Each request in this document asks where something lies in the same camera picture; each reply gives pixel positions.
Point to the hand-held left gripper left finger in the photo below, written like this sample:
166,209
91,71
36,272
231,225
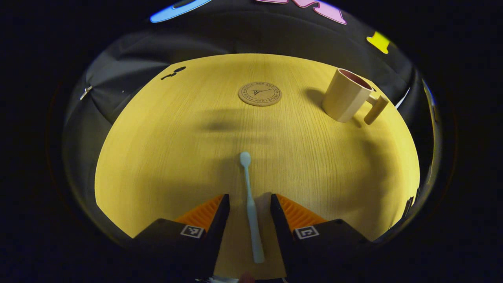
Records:
220,228

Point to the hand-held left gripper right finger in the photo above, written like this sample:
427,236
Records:
279,228

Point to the pale green toothbrush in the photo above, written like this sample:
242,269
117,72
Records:
251,208

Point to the round cork coaster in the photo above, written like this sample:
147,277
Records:
259,94

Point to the beige cup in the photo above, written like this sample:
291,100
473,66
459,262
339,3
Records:
344,98

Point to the wooden desktop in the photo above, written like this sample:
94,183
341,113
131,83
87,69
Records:
177,157

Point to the silver clip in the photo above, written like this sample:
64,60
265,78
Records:
85,92

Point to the black backdrop cloth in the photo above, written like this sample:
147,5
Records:
235,35

